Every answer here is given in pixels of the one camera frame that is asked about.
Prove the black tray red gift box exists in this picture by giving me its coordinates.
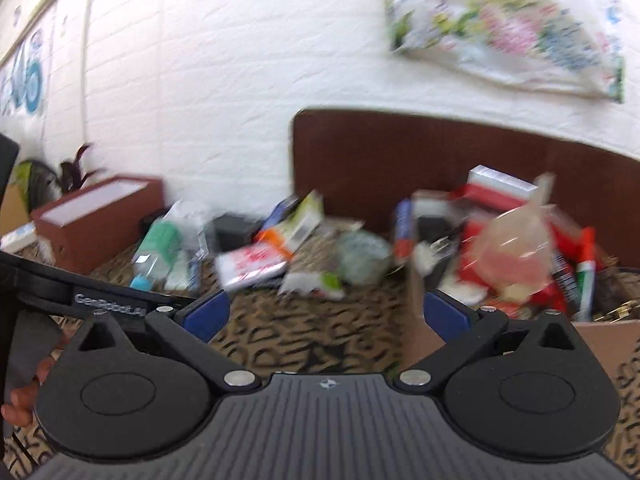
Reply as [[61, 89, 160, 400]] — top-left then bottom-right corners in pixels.
[[448, 165, 582, 296]]

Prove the person left hand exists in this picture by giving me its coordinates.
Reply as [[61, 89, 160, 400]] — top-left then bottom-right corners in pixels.
[[1, 352, 56, 428]]

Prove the cardboard storage box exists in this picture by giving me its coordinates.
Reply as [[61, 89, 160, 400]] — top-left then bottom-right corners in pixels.
[[401, 188, 640, 391]]

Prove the white red tissue pack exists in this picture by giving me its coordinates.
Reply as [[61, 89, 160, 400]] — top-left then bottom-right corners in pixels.
[[215, 243, 288, 292]]

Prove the green label plastic bottle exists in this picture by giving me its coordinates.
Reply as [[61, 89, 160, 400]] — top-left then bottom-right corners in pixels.
[[130, 219, 182, 292]]

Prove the brown rectangular box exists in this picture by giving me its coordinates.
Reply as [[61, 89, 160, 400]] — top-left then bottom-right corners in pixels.
[[32, 174, 165, 275]]

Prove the letter pattern tablecloth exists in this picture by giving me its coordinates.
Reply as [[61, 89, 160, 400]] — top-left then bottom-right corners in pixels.
[[0, 238, 640, 480]]

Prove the black square box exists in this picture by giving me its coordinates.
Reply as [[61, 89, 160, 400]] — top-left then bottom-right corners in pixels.
[[213, 214, 264, 252]]

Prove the clear plastic cup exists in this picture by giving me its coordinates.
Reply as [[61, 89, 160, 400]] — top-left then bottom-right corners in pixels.
[[165, 200, 214, 252]]

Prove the potted plant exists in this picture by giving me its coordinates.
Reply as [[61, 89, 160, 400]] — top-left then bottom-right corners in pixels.
[[10, 143, 105, 214]]

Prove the orange small box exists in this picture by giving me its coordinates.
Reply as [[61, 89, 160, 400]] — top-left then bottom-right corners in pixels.
[[255, 226, 294, 260]]

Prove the seed snack bag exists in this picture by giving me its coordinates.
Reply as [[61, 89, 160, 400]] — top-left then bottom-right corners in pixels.
[[278, 233, 346, 301]]

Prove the blue medicine box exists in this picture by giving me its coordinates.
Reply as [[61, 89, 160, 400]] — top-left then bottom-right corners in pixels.
[[259, 195, 300, 232]]

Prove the yellow medicine box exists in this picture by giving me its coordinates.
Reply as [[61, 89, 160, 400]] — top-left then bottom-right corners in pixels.
[[281, 190, 324, 254]]

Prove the dark brown headboard panel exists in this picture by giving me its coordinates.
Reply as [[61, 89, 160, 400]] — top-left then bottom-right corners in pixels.
[[291, 108, 639, 266]]

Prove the floral plastic bag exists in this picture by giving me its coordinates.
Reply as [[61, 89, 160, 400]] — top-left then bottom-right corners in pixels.
[[384, 0, 625, 103]]

